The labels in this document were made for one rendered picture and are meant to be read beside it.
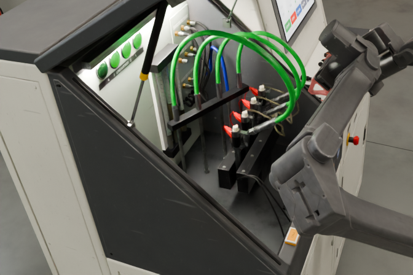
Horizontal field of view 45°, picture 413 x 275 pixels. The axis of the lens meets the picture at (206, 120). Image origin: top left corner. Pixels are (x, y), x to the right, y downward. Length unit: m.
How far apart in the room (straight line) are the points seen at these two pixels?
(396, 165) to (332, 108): 2.28
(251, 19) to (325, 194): 1.08
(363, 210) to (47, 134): 0.88
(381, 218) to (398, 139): 2.57
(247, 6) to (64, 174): 0.79
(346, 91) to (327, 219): 0.31
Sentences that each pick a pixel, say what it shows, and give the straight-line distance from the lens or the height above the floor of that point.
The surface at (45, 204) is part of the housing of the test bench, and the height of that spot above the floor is 0.97.
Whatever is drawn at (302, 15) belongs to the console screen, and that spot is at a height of 1.16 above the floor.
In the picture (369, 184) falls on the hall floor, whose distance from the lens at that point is 2.99.
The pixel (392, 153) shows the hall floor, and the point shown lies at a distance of 3.23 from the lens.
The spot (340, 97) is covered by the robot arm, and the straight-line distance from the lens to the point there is 0.92.
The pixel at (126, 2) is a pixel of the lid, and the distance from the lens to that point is 0.97.
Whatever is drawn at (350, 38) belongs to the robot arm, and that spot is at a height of 1.49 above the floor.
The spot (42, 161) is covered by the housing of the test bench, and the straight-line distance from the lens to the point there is 1.47.
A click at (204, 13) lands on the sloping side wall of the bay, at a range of 1.72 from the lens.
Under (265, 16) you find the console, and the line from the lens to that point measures 1.75.
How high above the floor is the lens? 1.98
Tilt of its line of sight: 34 degrees down
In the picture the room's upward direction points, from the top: 7 degrees counter-clockwise
